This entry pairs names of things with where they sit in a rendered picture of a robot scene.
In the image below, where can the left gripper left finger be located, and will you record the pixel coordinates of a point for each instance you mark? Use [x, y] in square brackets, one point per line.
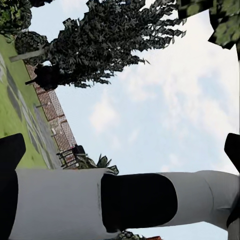
[12, 150]

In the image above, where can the charcoal grill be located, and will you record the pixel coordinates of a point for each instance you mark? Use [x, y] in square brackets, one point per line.
[77, 150]

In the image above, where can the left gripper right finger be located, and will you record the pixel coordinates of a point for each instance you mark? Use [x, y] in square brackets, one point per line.
[232, 149]

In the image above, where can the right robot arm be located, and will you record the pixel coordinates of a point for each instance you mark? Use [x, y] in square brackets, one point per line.
[94, 203]

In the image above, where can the garden chair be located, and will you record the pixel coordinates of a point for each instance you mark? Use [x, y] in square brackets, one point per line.
[55, 126]

